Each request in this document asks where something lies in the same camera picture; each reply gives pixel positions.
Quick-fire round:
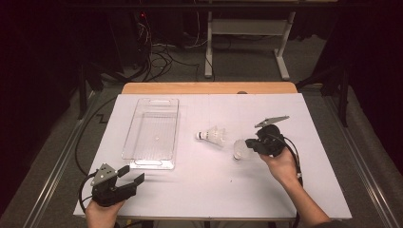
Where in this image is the clear plastic container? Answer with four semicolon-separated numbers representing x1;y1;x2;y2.
121;97;181;171

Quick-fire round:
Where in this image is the white table cover board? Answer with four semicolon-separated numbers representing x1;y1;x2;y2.
73;92;354;221

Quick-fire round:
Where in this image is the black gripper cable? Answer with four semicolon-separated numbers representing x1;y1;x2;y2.
275;134;304;228
78;171;98;214

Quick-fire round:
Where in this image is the person's left hand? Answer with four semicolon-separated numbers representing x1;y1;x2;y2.
85;198;125;228

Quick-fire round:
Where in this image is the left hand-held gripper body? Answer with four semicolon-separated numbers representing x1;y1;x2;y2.
90;162;138;208

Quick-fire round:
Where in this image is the wooden table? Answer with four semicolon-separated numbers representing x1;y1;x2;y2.
121;81;298;95

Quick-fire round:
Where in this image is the aluminium floor rail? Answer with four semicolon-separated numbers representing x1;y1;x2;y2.
322;94;397;228
22;91;99;228

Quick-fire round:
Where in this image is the black metal stand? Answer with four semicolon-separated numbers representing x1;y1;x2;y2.
77;61;106;121
296;61;351;128

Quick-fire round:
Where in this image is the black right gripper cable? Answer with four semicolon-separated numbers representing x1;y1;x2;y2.
275;134;304;228

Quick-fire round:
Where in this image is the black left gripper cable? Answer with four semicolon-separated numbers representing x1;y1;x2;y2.
78;171;98;214

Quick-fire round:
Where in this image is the bundle of floor cables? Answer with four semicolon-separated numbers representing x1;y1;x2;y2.
136;12;210;84

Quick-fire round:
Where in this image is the white metal desk frame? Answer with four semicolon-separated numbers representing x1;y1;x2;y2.
203;10;297;81

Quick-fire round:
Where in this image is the person's right hand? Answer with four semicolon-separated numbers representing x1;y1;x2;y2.
259;146;300;191

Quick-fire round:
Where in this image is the black floor cable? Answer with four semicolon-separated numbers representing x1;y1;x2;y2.
74;95;118;177

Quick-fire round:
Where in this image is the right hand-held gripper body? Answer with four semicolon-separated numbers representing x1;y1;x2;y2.
254;115;290;157

